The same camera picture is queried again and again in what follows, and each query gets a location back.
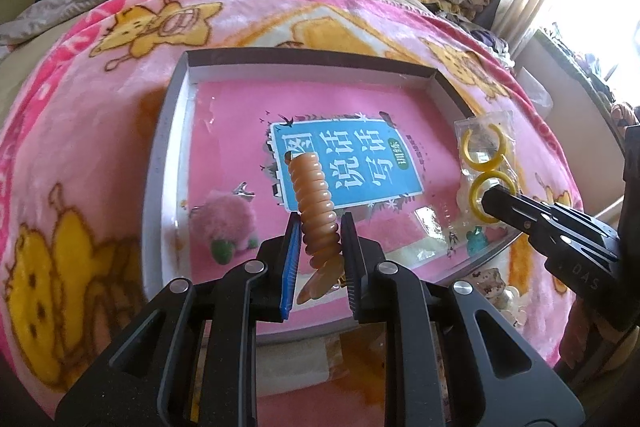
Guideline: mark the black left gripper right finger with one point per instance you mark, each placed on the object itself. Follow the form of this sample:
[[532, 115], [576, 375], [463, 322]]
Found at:
[[354, 266]]

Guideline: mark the pink cartoon bear blanket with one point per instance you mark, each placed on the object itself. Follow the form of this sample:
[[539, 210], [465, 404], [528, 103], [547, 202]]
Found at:
[[76, 148]]

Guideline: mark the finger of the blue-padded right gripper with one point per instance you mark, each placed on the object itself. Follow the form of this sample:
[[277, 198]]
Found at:
[[532, 229]]

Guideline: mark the shallow grey cardboard box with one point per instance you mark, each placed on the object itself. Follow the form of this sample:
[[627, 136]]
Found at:
[[165, 253]]

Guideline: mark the spotted fabric bow scrunchie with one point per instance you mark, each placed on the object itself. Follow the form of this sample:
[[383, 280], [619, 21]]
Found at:
[[489, 283]]

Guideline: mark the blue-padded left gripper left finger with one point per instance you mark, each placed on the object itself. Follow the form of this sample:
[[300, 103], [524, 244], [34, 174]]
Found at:
[[290, 250]]

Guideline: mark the yellow rings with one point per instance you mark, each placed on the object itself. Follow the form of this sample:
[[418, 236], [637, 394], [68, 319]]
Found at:
[[485, 166]]

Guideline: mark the small grey box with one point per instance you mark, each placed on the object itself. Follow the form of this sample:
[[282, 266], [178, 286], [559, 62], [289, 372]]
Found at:
[[298, 365]]

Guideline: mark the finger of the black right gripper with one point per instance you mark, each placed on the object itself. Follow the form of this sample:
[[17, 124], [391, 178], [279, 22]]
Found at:
[[508, 207]]

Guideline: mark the cream pearl flower hair claw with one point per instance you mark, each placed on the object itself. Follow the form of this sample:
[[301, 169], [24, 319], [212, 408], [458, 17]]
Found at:
[[512, 306]]

